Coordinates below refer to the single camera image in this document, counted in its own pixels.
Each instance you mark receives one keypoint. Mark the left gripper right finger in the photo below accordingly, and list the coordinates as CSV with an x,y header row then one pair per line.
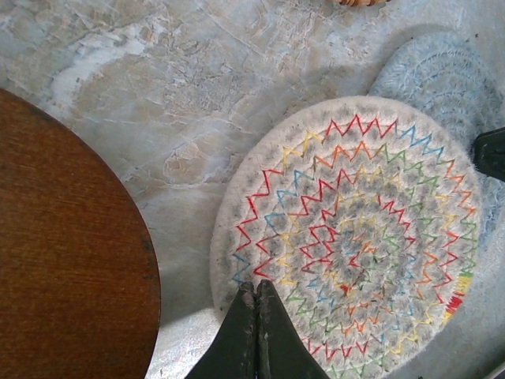
x,y
280,347

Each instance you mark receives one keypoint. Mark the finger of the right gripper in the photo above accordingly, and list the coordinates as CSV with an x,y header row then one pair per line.
x,y
491,154

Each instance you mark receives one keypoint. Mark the woven rattan coaster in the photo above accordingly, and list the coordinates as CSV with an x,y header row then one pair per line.
x,y
355,2

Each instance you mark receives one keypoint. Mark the brown coaster with white marks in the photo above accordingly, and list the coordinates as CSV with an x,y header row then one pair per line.
x,y
71,237

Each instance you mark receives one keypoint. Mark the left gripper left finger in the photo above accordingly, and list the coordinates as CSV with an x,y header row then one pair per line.
x,y
236,339

